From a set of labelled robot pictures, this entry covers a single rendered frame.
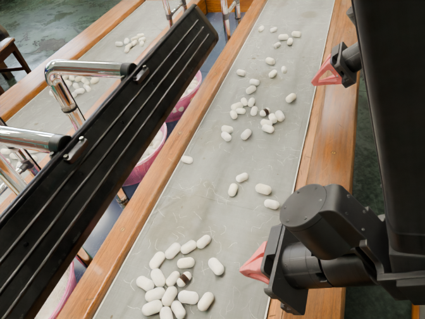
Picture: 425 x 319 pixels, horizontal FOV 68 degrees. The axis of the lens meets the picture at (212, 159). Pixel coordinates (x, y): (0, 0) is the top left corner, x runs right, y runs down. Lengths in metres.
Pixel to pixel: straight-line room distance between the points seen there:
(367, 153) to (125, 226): 1.48
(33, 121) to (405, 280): 1.12
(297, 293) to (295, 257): 0.05
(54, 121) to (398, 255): 1.05
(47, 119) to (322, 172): 0.89
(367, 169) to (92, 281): 1.48
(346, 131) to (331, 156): 0.10
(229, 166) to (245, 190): 0.09
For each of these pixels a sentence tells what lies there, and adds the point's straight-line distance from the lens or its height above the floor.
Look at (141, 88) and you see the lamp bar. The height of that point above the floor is 1.09.
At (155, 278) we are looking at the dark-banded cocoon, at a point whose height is 0.76.
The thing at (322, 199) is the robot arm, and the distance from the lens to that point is 0.33.
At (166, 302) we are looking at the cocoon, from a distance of 0.62.
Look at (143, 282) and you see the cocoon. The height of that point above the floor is 0.76.
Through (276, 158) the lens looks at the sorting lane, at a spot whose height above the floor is 0.74.
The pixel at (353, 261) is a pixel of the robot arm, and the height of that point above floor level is 1.00.
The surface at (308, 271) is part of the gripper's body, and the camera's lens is 0.40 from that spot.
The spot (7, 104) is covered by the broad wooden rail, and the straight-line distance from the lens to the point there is 1.34.
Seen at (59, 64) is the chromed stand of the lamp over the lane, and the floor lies 1.12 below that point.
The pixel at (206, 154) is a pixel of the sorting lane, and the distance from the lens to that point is 0.83.
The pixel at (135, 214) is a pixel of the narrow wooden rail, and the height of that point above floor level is 0.76.
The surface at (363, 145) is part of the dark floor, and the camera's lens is 1.96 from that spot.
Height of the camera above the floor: 1.32
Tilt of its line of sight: 45 degrees down
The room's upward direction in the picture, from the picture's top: 12 degrees counter-clockwise
